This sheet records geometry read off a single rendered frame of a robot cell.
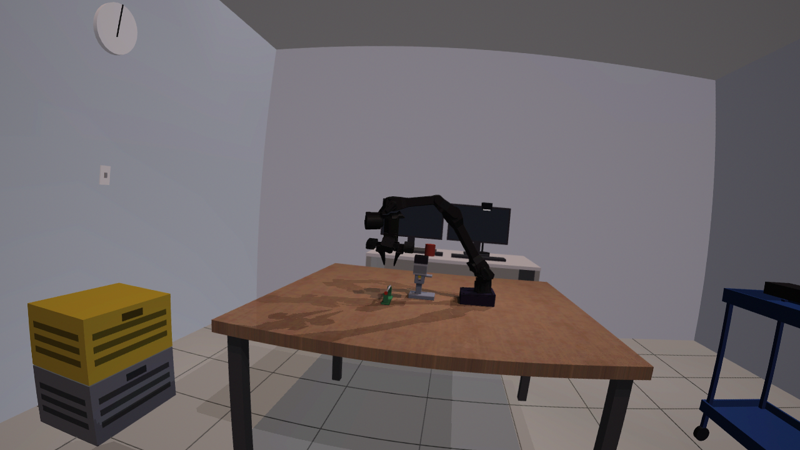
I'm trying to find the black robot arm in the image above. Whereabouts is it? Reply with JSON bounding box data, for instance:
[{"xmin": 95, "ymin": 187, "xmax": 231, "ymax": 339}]
[{"xmin": 364, "ymin": 194, "xmax": 494, "ymax": 293}]

